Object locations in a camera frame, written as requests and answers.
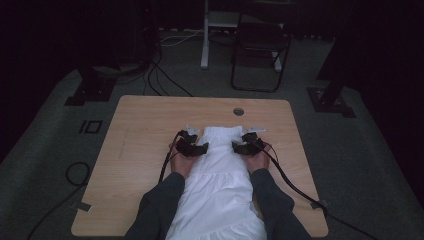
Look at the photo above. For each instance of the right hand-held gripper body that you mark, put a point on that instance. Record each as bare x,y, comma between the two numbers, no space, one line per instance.
253,145

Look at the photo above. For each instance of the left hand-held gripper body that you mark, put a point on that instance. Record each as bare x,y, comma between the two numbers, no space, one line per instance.
186,145

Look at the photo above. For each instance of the white skirt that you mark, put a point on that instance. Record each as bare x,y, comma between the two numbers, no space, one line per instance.
218,186

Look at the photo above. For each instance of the person's right hand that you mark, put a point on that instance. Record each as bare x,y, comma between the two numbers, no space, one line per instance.
258,161

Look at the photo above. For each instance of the person's left hand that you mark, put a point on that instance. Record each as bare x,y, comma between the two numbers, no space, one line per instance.
181,163

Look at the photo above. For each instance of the grey table grommet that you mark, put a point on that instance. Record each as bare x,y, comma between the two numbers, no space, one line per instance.
238,111

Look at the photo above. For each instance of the grey tape piece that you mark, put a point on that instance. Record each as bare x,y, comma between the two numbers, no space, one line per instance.
84,206
319,204

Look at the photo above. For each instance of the black stand base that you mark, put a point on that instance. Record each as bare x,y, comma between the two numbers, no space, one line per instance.
91,88
330,100

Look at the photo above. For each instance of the black floor tape marking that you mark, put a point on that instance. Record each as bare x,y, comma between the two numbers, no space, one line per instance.
90,127

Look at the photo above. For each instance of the black folding chair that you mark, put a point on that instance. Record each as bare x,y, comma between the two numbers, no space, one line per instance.
261,40

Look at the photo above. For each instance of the white desk frame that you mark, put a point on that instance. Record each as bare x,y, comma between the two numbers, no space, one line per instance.
205,50

